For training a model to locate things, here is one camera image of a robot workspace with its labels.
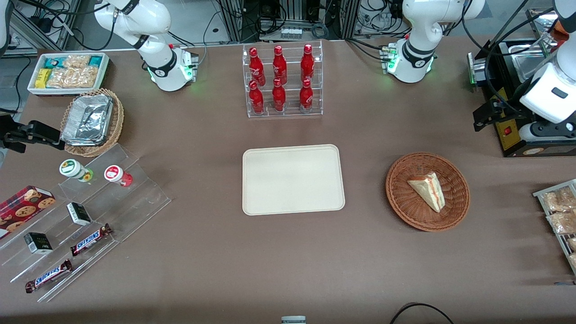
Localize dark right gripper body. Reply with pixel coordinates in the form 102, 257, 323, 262
0, 115, 18, 142

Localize triangular sandwich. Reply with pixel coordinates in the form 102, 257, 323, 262
407, 172, 446, 213

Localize light oval wicker basket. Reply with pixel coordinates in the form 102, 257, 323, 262
61, 88, 125, 158

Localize brown round wicker basket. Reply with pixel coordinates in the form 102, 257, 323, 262
386, 152, 471, 232

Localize beige plastic serving tray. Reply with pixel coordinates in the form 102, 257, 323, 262
242, 144, 346, 216

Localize black countertop heating machine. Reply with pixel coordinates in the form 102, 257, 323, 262
467, 38, 576, 158

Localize green lidded dessert cup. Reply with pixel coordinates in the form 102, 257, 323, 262
59, 159, 94, 182

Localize silver foil container stack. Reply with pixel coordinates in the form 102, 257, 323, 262
61, 94, 113, 146

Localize red plaid cookie box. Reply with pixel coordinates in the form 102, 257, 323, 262
0, 185, 57, 239

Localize large clear cracker bag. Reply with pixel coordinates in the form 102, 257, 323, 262
46, 67, 100, 89

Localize small clear cracker bag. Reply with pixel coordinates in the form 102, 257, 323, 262
63, 55, 91, 69

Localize red lidded dessert cup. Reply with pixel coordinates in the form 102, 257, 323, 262
104, 165, 133, 187

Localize white rectangular snack bin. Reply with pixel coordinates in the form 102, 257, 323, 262
27, 53, 110, 96

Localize small black white box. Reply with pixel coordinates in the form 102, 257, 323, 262
67, 202, 92, 226
24, 232, 53, 255

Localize clear acrylic stepped display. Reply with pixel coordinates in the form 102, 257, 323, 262
0, 143, 172, 303

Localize brown snickers bar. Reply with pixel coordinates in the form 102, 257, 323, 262
25, 259, 73, 293
70, 224, 113, 257

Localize red cola bottle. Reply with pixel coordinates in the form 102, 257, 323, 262
272, 78, 287, 112
301, 44, 315, 82
249, 47, 266, 87
299, 79, 314, 113
249, 81, 265, 114
273, 45, 288, 86

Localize clear acrylic bottle rack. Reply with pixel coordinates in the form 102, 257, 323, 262
242, 40, 324, 119

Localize grey wire rack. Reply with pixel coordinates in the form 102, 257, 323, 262
533, 179, 576, 275

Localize black floor cable loop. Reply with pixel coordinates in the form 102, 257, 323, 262
389, 303, 454, 324

